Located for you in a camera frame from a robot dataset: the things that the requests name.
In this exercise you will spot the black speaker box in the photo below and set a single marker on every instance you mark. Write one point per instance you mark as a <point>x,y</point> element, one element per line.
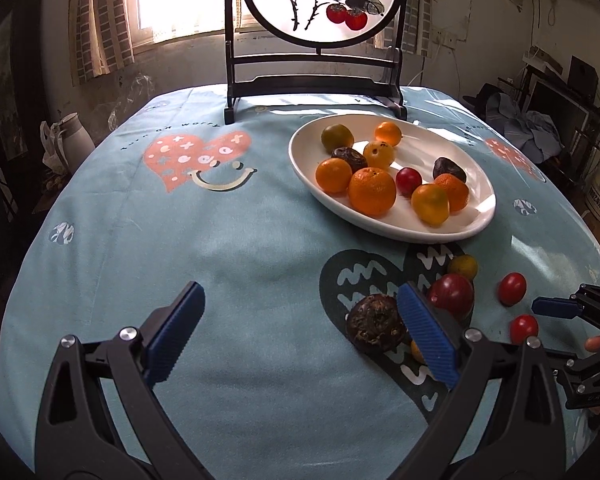
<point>582,77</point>

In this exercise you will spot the white oval plate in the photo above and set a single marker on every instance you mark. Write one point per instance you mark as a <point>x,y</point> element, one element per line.
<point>475,215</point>

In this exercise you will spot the white flat device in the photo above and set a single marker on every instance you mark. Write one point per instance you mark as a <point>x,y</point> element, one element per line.
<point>542,59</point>

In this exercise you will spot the white wall socket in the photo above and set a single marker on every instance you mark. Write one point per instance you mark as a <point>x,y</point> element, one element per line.
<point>445,38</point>

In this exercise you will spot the white jug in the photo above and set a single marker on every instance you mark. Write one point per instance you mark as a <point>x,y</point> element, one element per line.
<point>77,140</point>

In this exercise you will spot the green-yellow tangerine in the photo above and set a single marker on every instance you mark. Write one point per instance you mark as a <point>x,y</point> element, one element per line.
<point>337,138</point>

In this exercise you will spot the yellow tangerine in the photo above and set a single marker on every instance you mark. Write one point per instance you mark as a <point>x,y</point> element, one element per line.
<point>378,154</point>
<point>430,203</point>

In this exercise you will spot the small orange-yellow tangerine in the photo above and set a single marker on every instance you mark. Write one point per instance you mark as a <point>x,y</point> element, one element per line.
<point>388,133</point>

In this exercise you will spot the dark red plum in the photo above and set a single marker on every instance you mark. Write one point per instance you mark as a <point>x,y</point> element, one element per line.
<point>450,294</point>

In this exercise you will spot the checked curtain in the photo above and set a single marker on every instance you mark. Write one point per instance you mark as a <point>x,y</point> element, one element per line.
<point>420,10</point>
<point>100,20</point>

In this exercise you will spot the dark framed wall picture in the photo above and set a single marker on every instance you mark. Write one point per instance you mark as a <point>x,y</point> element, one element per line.
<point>10,85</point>

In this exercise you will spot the black framed monitor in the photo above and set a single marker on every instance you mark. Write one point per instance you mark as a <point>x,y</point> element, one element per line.
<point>555,105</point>

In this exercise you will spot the small yellow fruit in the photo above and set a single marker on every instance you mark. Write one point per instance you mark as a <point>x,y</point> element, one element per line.
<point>417,352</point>
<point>462,266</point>

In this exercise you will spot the red cherry tomato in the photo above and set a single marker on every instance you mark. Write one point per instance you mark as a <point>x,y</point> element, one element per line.
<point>511,288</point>
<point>408,180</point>
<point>523,329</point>

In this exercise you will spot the person's right hand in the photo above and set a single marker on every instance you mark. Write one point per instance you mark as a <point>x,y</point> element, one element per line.
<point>594,343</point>

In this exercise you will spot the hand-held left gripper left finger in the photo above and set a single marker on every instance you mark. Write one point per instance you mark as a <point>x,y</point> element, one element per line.
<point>177,327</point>

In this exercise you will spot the blue clothes pile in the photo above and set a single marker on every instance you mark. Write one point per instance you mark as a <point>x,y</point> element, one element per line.
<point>525,130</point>

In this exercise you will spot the white plastic bag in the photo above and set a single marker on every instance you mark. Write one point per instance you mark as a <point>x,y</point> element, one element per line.
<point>54,152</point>

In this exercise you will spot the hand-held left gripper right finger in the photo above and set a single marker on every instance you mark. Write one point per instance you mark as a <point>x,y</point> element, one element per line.
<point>427,332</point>

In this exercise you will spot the large orange mandarin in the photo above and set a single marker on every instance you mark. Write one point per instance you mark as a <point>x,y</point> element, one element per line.
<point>372,191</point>

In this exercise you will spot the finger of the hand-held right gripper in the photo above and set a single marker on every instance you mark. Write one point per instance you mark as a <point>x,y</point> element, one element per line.
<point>587,380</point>
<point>552,306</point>

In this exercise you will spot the black hat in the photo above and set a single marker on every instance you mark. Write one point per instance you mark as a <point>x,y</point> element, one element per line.
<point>482,97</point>

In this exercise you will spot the dark brown wrinkled fruit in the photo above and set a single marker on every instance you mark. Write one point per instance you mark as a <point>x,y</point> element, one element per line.
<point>376,321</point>
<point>348,158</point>
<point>449,169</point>

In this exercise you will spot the dark wooden painted table screen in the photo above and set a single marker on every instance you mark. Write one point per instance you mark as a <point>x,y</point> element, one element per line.
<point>310,67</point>

